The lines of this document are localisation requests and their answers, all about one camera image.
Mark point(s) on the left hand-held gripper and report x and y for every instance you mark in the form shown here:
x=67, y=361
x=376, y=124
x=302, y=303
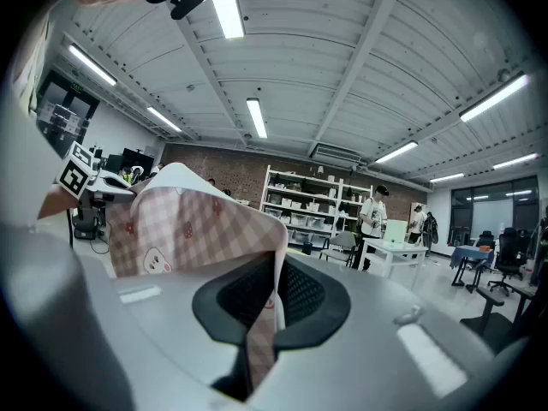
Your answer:
x=76, y=171

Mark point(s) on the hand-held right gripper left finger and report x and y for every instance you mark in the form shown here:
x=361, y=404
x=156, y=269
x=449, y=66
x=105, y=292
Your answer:
x=162, y=315

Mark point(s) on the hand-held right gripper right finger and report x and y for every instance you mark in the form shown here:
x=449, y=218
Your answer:
x=364, y=358

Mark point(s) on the pink checked tablecloth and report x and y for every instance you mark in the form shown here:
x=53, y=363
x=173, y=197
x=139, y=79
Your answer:
x=192, y=221

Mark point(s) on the person's left forearm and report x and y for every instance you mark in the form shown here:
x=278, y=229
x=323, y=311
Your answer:
x=55, y=201

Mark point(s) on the black monitor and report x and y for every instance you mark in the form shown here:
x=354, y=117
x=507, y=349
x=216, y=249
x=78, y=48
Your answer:
x=137, y=159

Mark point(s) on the ceiling strip light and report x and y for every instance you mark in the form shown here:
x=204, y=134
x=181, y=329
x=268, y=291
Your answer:
x=515, y=161
x=229, y=11
x=494, y=97
x=164, y=119
x=257, y=118
x=396, y=151
x=447, y=177
x=92, y=64

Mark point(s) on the black double door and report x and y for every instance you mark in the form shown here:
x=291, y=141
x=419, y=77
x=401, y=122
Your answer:
x=64, y=114

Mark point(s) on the white table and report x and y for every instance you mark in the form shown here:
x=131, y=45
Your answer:
x=394, y=248

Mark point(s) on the grey-green chair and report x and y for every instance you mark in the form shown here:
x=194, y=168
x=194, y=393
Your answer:
x=342, y=242

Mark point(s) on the black waste bin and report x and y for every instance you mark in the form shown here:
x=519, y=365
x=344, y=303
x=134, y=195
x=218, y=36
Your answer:
x=307, y=248

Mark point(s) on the pale green box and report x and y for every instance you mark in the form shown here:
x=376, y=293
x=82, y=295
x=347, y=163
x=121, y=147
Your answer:
x=394, y=231

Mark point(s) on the black office chair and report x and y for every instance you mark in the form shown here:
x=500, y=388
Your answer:
x=492, y=328
x=509, y=251

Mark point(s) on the blue table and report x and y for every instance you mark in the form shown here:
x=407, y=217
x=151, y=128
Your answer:
x=468, y=253

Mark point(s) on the cream knit cardigan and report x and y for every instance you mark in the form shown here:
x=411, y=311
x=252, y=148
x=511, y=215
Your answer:
x=34, y=58

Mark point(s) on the row of clear storage bins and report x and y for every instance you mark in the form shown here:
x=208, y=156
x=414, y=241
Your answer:
x=299, y=219

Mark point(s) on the white shelf unit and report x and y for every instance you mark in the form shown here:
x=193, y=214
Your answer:
x=267, y=195

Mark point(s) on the dark window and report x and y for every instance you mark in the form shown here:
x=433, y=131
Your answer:
x=492, y=212

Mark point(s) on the ceiling air conditioner unit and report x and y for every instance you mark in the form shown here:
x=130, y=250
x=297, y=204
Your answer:
x=336, y=156

